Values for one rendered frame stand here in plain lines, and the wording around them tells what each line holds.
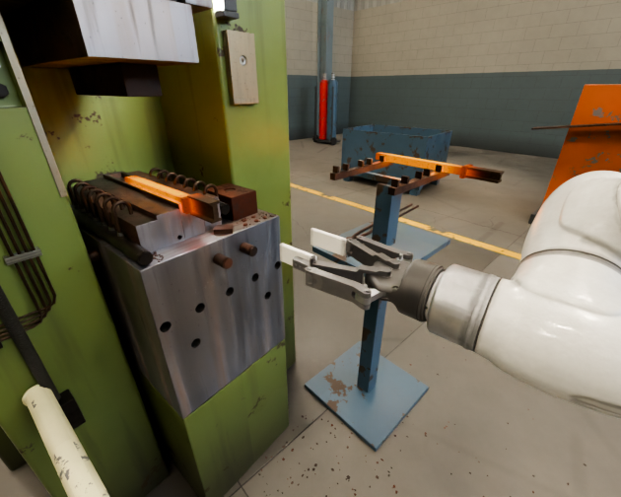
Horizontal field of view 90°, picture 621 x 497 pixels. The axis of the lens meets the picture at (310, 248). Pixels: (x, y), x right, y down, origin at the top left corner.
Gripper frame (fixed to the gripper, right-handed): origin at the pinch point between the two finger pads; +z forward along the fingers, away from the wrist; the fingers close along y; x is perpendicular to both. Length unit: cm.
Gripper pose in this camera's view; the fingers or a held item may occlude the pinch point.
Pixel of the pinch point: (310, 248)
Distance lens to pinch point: 50.3
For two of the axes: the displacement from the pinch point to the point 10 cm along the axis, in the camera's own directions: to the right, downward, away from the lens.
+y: 6.4, -3.5, 6.9
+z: -7.7, -2.9, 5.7
